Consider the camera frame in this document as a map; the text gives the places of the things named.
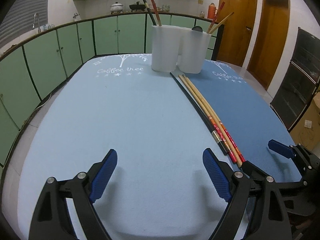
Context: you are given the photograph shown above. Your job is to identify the red-ended bamboo chopstick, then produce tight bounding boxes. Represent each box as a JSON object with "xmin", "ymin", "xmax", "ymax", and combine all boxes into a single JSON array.
[{"xmin": 181, "ymin": 74, "xmax": 245, "ymax": 167}]

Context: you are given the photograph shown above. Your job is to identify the black chopstick gold band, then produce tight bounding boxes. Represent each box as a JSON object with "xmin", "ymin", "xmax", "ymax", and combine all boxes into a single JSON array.
[{"xmin": 170, "ymin": 73, "xmax": 229, "ymax": 156}]

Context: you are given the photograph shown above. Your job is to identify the plain-ended bamboo chopstick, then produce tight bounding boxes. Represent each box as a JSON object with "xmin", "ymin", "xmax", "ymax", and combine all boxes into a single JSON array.
[{"xmin": 178, "ymin": 75, "xmax": 242, "ymax": 167}]

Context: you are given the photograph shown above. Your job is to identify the green kitchen base cabinets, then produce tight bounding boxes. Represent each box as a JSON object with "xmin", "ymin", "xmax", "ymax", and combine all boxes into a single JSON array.
[{"xmin": 0, "ymin": 11, "xmax": 225, "ymax": 170}]

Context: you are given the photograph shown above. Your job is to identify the cardboard box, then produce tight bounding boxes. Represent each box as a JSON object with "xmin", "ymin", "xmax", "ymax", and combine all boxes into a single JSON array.
[{"xmin": 290, "ymin": 92, "xmax": 319, "ymax": 151}]

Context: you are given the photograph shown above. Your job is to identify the dark blue table mat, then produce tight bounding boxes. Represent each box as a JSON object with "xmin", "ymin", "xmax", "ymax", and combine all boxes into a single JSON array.
[{"xmin": 187, "ymin": 60, "xmax": 301, "ymax": 182}]

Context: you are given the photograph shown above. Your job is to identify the black oven rack appliance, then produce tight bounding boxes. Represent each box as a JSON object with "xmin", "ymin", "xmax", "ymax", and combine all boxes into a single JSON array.
[{"xmin": 271, "ymin": 28, "xmax": 319, "ymax": 131}]

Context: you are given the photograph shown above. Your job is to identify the brown wooden door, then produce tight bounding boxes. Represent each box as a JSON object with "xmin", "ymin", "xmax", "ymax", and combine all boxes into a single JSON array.
[
  {"xmin": 217, "ymin": 0, "xmax": 258, "ymax": 67},
  {"xmin": 247, "ymin": 0, "xmax": 290, "ymax": 89}
]

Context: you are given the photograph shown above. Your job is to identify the white utensil holder right cup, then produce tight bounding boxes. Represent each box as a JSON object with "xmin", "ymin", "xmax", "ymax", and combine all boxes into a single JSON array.
[{"xmin": 177, "ymin": 28, "xmax": 211, "ymax": 74}]

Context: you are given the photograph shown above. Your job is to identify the white utensil holder cup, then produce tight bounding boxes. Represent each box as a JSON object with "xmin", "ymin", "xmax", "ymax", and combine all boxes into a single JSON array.
[
  {"xmin": 151, "ymin": 25, "xmax": 183, "ymax": 73},
  {"xmin": 177, "ymin": 28, "xmax": 211, "ymax": 74}
]

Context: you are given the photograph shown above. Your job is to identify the bamboo chopstick in right cup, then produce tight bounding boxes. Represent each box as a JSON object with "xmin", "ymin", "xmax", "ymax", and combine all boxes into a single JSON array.
[{"xmin": 208, "ymin": 12, "xmax": 234, "ymax": 35}]

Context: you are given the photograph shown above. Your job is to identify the black spoon in holder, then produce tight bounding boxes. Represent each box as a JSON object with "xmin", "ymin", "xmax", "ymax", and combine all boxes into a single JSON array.
[{"xmin": 192, "ymin": 26, "xmax": 203, "ymax": 33}]

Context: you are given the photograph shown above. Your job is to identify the orange thermos flask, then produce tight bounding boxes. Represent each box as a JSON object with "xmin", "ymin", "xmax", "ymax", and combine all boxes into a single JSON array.
[{"xmin": 207, "ymin": 3, "xmax": 216, "ymax": 20}]

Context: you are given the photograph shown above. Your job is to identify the white utensil holder left cup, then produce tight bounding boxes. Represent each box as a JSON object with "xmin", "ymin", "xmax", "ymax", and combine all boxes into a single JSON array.
[{"xmin": 151, "ymin": 25, "xmax": 183, "ymax": 73}]

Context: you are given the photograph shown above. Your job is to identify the red chopstick in right cup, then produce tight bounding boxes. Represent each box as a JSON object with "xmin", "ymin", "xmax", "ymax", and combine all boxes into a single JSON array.
[{"xmin": 207, "ymin": 2, "xmax": 225, "ymax": 34}]

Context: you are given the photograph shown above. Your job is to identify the red chopstick in cup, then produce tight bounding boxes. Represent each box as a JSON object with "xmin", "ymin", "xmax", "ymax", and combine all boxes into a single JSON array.
[
  {"xmin": 207, "ymin": 2, "xmax": 225, "ymax": 34},
  {"xmin": 150, "ymin": 0, "xmax": 162, "ymax": 27}
]

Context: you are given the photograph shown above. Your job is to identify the chrome sink faucet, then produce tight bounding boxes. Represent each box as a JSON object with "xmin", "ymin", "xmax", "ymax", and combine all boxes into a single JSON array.
[{"xmin": 32, "ymin": 12, "xmax": 41, "ymax": 34}]

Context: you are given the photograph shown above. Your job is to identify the black chopstick in holder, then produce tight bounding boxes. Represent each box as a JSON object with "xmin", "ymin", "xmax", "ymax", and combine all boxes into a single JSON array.
[{"xmin": 143, "ymin": 0, "xmax": 157, "ymax": 26}]

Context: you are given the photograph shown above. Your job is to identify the white cooking pot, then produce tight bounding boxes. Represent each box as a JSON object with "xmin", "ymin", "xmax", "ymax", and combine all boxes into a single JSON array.
[{"xmin": 110, "ymin": 2, "xmax": 124, "ymax": 14}]

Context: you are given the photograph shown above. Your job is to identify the red chopstick in left cup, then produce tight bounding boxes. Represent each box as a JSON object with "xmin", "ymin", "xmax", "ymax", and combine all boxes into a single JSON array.
[{"xmin": 150, "ymin": 0, "xmax": 162, "ymax": 27}]

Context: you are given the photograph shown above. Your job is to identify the black wok on stove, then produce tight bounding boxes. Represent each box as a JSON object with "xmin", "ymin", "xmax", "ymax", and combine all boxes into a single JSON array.
[{"xmin": 129, "ymin": 2, "xmax": 146, "ymax": 12}]

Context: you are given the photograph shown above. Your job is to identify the grey window blind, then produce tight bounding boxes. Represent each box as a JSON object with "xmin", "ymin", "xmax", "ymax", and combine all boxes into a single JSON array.
[{"xmin": 1, "ymin": 0, "xmax": 48, "ymax": 46}]

